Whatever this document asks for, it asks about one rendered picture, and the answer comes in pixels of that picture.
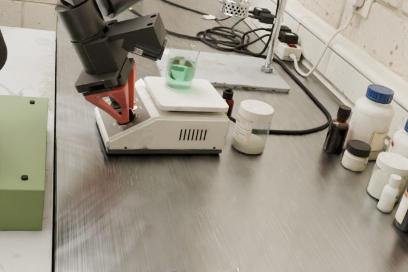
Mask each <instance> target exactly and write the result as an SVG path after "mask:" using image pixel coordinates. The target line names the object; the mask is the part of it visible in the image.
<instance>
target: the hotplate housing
mask: <svg viewBox="0 0 408 272"><path fill-rule="evenodd" d="M135 88H136V90H137V92H138V94H139V96H140V97H141V99H142V101H143V103H144V105H145V107H146V109H147V110H148V112H149V114H150V116H151V118H150V119H148V120H146V121H143V122H141V123H139V124H137V125H135V126H133V127H130V128H129V129H126V130H125V131H123V132H120V133H118V134H116V135H114V136H112V137H108V135H107V132H106V128H105V127H104V123H103V121H102V118H101V115H100V112H99V110H98V107H96V108H95V110H94V114H95V119H96V121H97V125H98V128H99V130H100V134H101V137H102V139H103V142H104V145H105V148H106V151H107V153H108V154H221V153H222V149H223V148H224V146H225V141H226V136H227V133H228V128H229V125H230V119H229V118H228V117H227V116H226V114H225V113H224V112H197V111H173V110H161V109H159V108H158V106H157V104H156V103H155V101H154V99H153V97H152V95H151V94H150V92H149V91H148V88H147V87H146V86H145V85H141V86H136V87H135Z"/></svg>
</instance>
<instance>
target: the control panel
mask: <svg viewBox="0 0 408 272"><path fill-rule="evenodd" d="M106 103H108V104H109V105H111V101H110V100H107V101H106ZM134 106H137V108H136V109H133V112H134V113H135V118H134V119H133V120H132V121H131V122H130V123H128V124H124V125H119V124H117V122H116V119H114V118H113V117H111V116H110V115H109V114H108V113H107V112H105V111H103V110H102V109H100V108H99V107H98V110H99V112H100V115H101V118H102V121H103V123H104V127H105V128H106V132H107V135H108V137H112V136H114V135H116V134H118V133H120V132H123V131H125V130H126V129H129V128H131V127H133V126H135V125H137V124H139V123H141V122H143V121H146V120H148V119H150V118H151V116H150V114H149V112H148V110H147V109H146V107H145V105H144V103H143V101H142V99H141V97H140V96H139V94H138V92H137V90H136V88H135V91H134Z"/></svg>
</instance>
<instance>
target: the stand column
mask: <svg viewBox="0 0 408 272"><path fill-rule="evenodd" d="M286 3H287V0H280V3H279V8H278V11H277V16H276V20H275V24H274V29H273V33H272V36H271V41H270V46H269V49H268V53H267V58H266V62H265V65H264V66H262V67H261V71H262V72H263V73H272V71H273V68H272V67H271V63H272V60H273V55H274V51H275V48H276V43H277V38H278V35H279V31H280V27H281V23H282V18H283V15H284V11H285V6H286Z"/></svg>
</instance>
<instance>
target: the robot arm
mask: <svg viewBox="0 0 408 272"><path fill-rule="evenodd" d="M141 1H143V0H60V1H59V2H58V3H56V7H55V11H56V14H57V15H58V17H59V20H60V21H61V23H62V25H63V27H64V29H65V31H66V33H67V35H68V37H69V39H70V42H71V43H72V45H73V48H74V49H75V51H76V54H77V56H78V58H79V60H80V62H81V64H82V66H83V70H82V72H81V73H80V75H79V77H78V79H77V81H76V83H75V84H74V86H75V88H76V89H77V91H78V93H82V94H83V96H84V98H85V100H86V101H88V102H90V103H92V104H93V105H95V106H96V107H99V108H100V109H102V110H103V111H105V112H107V113H108V114H109V115H110V116H111V117H113V118H114V119H116V120H117V121H118V122H119V123H121V124H122V123H128V122H129V107H131V108H132V109H134V91H135V74H136V63H135V61H134V59H133V58H128V57H127V55H128V53H129V52H131V53H133V54H136V55H139V56H142V57H144V58H147V59H150V60H153V61H157V60H161V59H162V56H163V53H164V51H165V47H166V44H167V42H168V40H167V39H165V36H166V34H167V32H166V29H165V27H164V24H163V21H162V19H161V16H160V14H159V12H158V13H154V14H150V15H146V16H141V17H137V18H133V19H128V20H125V21H120V22H118V21H117V19H115V20H111V21H107V22H105V20H104V18H103V16H102V14H103V15H104V16H107V17H109V18H114V17H116V16H118V15H119V14H121V13H123V12H124V11H126V10H127V9H129V8H131V7H133V6H134V5H136V4H138V3H139V2H141ZM7 55H8V51H7V46H6V43H5V41H4V37H3V35H2V32H1V29H0V70H1V69H2V68H3V67H4V65H5V63H6V61H7ZM109 96H112V97H113V98H114V99H115V100H116V102H117V103H118V104H119V105H120V106H121V114H122V115H120V114H119V113H118V112H117V111H115V110H114V109H113V108H112V107H111V106H110V105H109V104H108V103H106V102H105V101H104V100H103V99H102V98H103V97H109Z"/></svg>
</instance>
